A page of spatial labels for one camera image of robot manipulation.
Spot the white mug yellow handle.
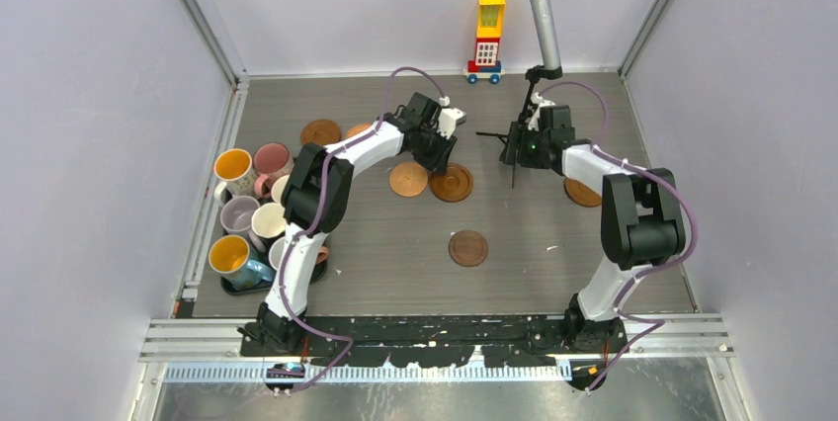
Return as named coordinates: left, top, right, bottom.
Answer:
left=270, top=175, right=290, bottom=204

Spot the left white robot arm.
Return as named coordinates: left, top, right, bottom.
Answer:
left=240, top=93, right=466, bottom=356

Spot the black tripod microphone stand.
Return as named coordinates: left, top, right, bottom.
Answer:
left=475, top=65, right=563, bottom=187

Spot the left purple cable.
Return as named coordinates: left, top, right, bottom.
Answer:
left=277, top=66, right=451, bottom=394

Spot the cream white mug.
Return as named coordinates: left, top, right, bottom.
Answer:
left=249, top=203, right=287, bottom=253

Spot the aluminium front rail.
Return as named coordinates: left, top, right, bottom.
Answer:
left=139, top=314, right=735, bottom=383

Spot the black plastic tray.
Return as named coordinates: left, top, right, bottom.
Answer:
left=220, top=257, right=328, bottom=295

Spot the dark walnut coaster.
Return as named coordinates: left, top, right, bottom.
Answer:
left=448, top=230, right=488, bottom=268

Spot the purple cable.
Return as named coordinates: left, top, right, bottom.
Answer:
left=537, top=81, right=700, bottom=394
left=277, top=66, right=451, bottom=394

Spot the white floral mug orange inside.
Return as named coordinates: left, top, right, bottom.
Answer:
left=213, top=148, right=258, bottom=206

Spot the white mug terracotta handle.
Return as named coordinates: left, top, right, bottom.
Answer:
left=268, top=237, right=330, bottom=271

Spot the brown wooden coaster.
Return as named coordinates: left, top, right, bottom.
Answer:
left=429, top=163, right=474, bottom=203
left=300, top=119, right=343, bottom=146
left=563, top=178, right=602, bottom=208

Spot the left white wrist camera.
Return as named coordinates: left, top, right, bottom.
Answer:
left=437, top=96, right=466, bottom=139

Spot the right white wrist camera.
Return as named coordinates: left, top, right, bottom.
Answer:
left=527, top=92, right=556, bottom=131

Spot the toy block tower on wheels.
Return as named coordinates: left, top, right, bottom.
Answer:
left=463, top=0, right=506, bottom=84

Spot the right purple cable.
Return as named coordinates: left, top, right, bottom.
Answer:
left=537, top=81, right=700, bottom=394

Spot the pink mug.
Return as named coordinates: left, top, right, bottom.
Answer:
left=253, top=142, right=294, bottom=199

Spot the blue mug orange inside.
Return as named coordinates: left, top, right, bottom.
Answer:
left=208, top=235, right=263, bottom=286

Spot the lilac mug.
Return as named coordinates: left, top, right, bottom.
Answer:
left=219, top=196, right=260, bottom=236

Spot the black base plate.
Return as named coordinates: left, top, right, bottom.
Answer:
left=238, top=315, right=628, bottom=368

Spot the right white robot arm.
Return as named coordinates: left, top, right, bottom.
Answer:
left=499, top=105, right=687, bottom=353

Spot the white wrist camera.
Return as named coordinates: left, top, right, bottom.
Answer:
left=527, top=92, right=556, bottom=131
left=437, top=96, right=466, bottom=139

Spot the woven rattan coaster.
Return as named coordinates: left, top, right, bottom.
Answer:
left=344, top=123, right=372, bottom=139
left=388, top=162, right=428, bottom=198

